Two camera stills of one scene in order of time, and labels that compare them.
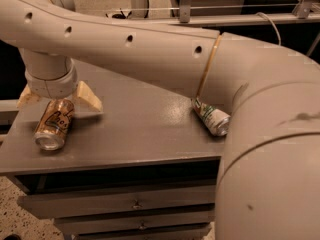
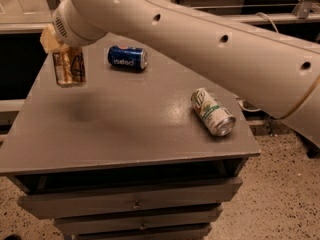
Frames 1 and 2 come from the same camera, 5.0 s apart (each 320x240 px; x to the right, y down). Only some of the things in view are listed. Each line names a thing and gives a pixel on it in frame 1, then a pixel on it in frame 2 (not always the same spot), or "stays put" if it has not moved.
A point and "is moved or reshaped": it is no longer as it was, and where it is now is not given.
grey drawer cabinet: [144, 167] stays put
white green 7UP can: [217, 121] stays put
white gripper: [53, 83] → [63, 29]
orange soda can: [54, 120] is moved or reshaped
